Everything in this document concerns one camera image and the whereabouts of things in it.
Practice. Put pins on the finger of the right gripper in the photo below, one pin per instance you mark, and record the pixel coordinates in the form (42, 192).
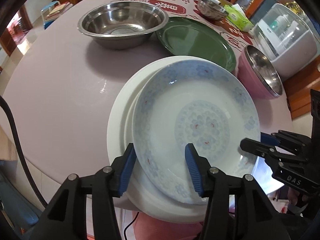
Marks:
(265, 149)
(270, 138)

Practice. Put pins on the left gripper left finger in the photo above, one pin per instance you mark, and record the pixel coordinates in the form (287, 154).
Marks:
(65, 215)

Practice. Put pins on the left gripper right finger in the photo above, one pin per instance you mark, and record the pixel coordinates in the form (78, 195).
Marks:
(237, 207)

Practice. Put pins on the blue patterned porcelain plate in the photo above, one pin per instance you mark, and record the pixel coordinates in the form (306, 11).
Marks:
(197, 102)

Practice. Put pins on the pink steel bowl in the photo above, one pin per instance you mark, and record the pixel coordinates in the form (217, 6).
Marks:
(258, 75)

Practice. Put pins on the green plate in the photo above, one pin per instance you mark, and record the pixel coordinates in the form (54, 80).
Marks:
(187, 37)

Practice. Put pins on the small fluted steel bowl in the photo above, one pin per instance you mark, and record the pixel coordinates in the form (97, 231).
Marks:
(211, 10)

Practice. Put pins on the large steel bowl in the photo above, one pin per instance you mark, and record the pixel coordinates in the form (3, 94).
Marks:
(122, 25)

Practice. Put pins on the person right hand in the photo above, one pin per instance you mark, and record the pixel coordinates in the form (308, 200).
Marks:
(297, 201)

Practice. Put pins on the white bottle sterilizer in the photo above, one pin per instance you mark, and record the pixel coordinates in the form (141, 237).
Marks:
(286, 40)

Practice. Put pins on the green tissue pack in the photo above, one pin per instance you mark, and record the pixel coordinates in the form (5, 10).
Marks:
(238, 18)

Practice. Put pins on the light blue round stool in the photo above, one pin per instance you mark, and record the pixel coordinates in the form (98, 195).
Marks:
(48, 8)

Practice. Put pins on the stack of books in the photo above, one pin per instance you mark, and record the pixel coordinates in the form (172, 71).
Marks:
(58, 11)

